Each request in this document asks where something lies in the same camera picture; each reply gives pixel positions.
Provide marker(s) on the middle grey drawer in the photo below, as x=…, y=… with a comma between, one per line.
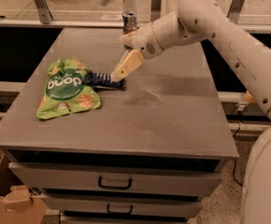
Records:
x=105, y=205

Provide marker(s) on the dark blue rxbar wrapper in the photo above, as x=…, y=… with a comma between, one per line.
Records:
x=103, y=81

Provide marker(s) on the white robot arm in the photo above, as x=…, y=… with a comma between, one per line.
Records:
x=250, y=60

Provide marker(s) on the tan tape roll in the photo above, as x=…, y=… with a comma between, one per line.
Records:
x=249, y=98

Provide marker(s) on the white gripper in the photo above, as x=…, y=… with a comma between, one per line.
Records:
x=142, y=42

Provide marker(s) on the metal railing bracket middle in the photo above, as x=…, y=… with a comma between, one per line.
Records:
x=155, y=9

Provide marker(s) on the cardboard box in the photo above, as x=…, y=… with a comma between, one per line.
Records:
x=18, y=204

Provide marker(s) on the grey drawer cabinet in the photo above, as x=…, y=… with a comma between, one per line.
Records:
x=169, y=118

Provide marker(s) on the top grey drawer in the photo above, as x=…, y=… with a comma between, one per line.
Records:
x=110, y=179

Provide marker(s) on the blue patterned drink can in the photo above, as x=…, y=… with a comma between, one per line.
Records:
x=129, y=21

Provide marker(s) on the grey drawer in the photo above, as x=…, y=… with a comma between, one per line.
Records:
x=105, y=205
x=110, y=179

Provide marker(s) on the metal railing bracket left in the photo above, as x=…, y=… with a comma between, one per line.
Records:
x=44, y=14

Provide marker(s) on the green rice chip bag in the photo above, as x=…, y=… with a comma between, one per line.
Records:
x=65, y=93

